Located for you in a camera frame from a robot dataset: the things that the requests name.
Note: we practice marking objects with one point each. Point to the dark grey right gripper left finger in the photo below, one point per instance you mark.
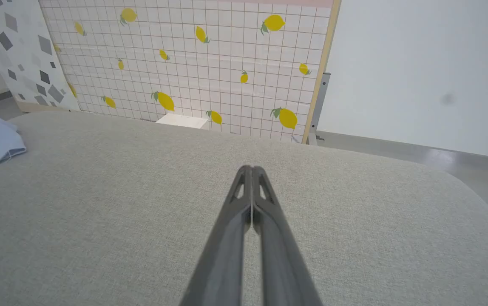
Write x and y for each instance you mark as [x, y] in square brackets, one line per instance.
[222, 263]

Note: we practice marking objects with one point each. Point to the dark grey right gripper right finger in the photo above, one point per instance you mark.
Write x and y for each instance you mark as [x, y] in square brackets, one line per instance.
[280, 263]

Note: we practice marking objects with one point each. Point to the small white box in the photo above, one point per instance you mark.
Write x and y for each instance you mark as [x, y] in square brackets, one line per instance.
[182, 120]

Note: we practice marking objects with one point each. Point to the grey metal panel stand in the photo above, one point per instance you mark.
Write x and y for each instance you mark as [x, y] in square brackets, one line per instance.
[317, 106]

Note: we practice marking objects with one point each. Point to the lemon print backdrop panel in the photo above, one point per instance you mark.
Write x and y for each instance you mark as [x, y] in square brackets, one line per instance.
[210, 59]

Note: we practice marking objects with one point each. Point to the grey terrazzo pattern panel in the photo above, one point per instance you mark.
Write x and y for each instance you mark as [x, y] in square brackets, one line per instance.
[23, 46]

